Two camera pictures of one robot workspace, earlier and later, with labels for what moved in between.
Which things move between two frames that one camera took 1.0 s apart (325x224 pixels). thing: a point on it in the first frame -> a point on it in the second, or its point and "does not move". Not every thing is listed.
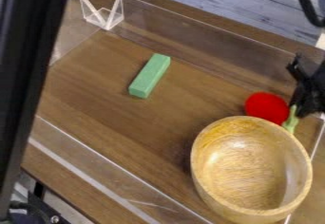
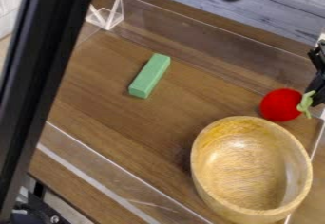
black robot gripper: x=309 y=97 -> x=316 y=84
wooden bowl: x=251 y=171 does not move
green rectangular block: x=148 y=76 does not move
